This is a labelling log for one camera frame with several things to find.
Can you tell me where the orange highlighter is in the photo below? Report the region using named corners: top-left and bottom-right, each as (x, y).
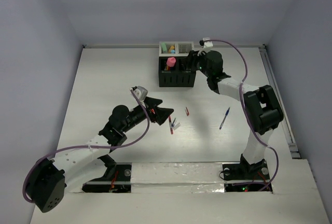
top-left (168, 46), bottom-right (175, 52)

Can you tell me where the black slotted organizer box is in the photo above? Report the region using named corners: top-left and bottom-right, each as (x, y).
top-left (158, 56), bottom-right (196, 88)

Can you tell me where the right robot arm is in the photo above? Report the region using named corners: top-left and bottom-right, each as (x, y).
top-left (183, 50), bottom-right (284, 178)

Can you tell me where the dark red gel pen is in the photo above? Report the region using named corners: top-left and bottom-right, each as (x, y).
top-left (168, 116), bottom-right (173, 135)

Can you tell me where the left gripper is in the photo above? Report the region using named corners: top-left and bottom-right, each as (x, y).
top-left (121, 96), bottom-right (172, 133)

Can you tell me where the purple cable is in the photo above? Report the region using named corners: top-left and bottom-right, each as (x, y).
top-left (207, 39), bottom-right (280, 192)
top-left (22, 90), bottom-right (150, 204)

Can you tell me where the pink capped marker bundle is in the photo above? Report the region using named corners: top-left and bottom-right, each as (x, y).
top-left (165, 57), bottom-right (176, 71)

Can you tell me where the blue ballpoint pen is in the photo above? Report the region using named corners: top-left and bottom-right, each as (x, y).
top-left (219, 107), bottom-right (230, 130)

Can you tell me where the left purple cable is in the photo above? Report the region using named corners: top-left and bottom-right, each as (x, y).
top-left (22, 90), bottom-right (150, 204)

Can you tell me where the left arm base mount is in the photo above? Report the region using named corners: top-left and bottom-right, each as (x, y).
top-left (82, 155), bottom-right (132, 193)

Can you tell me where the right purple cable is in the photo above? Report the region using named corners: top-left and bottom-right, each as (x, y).
top-left (207, 39), bottom-right (280, 192)

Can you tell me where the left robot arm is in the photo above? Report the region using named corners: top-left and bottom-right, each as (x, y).
top-left (22, 97), bottom-right (174, 213)

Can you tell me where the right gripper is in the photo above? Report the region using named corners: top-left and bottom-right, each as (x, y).
top-left (181, 48), bottom-right (212, 78)

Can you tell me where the green highlighter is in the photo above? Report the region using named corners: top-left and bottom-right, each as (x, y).
top-left (160, 43), bottom-right (168, 53)

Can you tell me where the white slotted organizer box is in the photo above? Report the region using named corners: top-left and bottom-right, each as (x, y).
top-left (159, 41), bottom-right (194, 57)

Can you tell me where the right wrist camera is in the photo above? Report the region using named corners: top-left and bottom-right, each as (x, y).
top-left (199, 37), bottom-right (214, 54)

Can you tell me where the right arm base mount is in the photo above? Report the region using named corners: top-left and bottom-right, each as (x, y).
top-left (219, 155), bottom-right (273, 192)

